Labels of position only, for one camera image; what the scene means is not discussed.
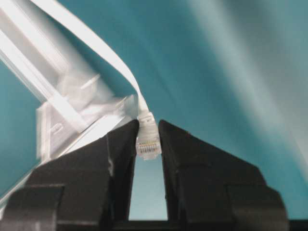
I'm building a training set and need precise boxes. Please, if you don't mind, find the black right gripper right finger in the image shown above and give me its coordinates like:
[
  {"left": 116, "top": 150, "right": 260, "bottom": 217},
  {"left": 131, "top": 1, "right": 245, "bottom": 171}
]
[{"left": 159, "top": 120, "right": 289, "bottom": 231}]

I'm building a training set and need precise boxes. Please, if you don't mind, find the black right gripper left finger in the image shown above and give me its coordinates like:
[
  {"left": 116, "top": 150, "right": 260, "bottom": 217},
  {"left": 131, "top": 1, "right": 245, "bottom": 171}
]
[{"left": 0, "top": 120, "right": 139, "bottom": 231}]

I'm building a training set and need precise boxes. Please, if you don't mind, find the white ethernet cable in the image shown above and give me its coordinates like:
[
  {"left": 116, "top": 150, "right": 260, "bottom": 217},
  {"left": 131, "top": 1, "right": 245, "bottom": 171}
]
[{"left": 28, "top": 0, "right": 162, "bottom": 161}]

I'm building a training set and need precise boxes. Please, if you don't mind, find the aluminium extrusion frame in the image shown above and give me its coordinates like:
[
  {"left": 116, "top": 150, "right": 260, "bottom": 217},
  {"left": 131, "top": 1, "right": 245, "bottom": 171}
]
[{"left": 0, "top": 0, "right": 140, "bottom": 205}]

